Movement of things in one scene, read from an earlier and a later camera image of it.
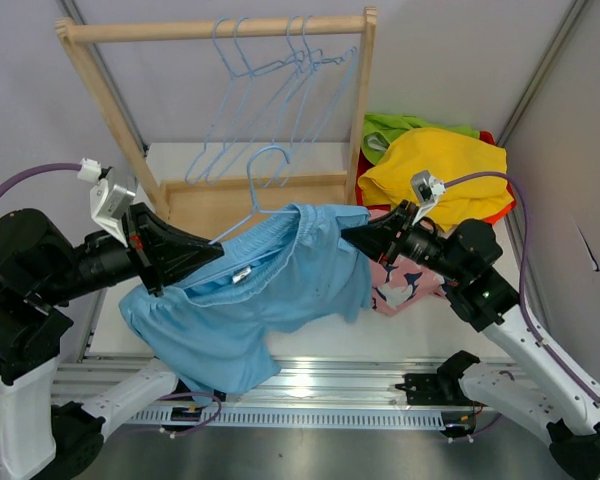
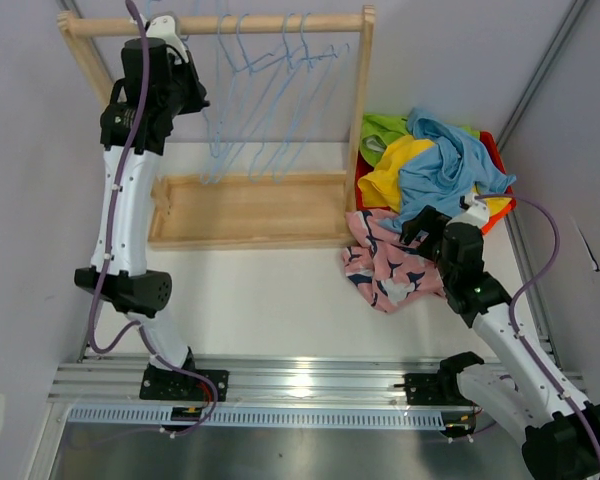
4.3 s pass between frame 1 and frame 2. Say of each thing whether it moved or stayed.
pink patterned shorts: stayed
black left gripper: moved
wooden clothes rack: stayed
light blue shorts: moved
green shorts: stayed
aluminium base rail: stayed
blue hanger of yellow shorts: moved
